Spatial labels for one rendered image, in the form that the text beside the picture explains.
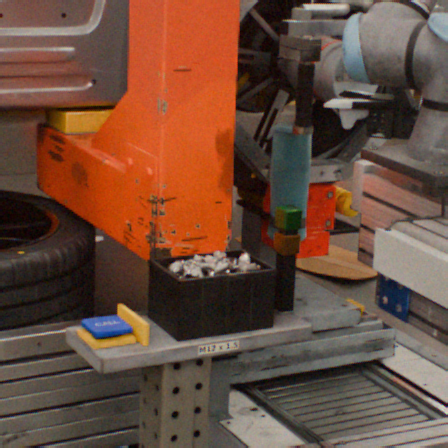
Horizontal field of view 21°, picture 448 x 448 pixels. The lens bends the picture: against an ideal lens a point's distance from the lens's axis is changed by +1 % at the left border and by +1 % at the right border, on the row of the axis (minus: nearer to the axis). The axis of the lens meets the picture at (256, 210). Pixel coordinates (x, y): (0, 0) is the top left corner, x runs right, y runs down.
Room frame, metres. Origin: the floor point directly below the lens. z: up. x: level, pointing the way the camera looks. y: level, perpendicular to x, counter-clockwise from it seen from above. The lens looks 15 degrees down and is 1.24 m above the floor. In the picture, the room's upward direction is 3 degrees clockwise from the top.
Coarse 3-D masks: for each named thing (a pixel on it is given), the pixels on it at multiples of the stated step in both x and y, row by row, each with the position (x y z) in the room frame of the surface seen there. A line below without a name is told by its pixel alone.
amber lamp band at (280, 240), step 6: (276, 234) 2.22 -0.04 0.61; (276, 240) 2.21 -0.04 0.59; (282, 240) 2.20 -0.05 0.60; (288, 240) 2.20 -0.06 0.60; (294, 240) 2.20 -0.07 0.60; (300, 240) 2.21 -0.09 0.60; (276, 246) 2.21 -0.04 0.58; (282, 246) 2.19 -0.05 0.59; (288, 246) 2.20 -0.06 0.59; (294, 246) 2.20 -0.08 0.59; (282, 252) 2.19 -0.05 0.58; (288, 252) 2.20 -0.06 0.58; (294, 252) 2.20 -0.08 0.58
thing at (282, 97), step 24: (288, 0) 2.85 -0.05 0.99; (264, 24) 2.81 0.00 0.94; (240, 48) 2.78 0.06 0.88; (264, 48) 2.85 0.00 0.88; (264, 72) 2.84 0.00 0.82; (240, 96) 2.78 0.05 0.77; (264, 120) 2.82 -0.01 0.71; (312, 120) 3.07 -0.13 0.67; (336, 120) 3.01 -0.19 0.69; (360, 120) 2.94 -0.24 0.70; (264, 144) 2.82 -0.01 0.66; (312, 144) 2.96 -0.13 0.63; (336, 144) 2.91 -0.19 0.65
